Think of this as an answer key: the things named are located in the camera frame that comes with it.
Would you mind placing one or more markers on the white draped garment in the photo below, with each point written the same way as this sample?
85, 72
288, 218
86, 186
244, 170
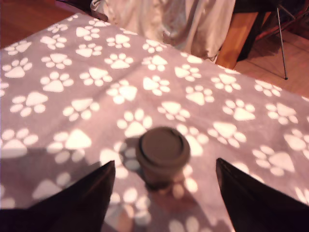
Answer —
173, 21

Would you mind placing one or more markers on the dark brown coffee capsule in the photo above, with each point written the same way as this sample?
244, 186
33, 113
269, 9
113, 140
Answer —
163, 154

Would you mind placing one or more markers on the grey paw-print cloth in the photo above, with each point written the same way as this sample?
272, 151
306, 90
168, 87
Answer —
120, 96

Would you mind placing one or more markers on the wooden chair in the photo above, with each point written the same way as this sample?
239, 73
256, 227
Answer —
237, 36

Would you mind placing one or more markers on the thin metal stand leg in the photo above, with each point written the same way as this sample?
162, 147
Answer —
282, 43

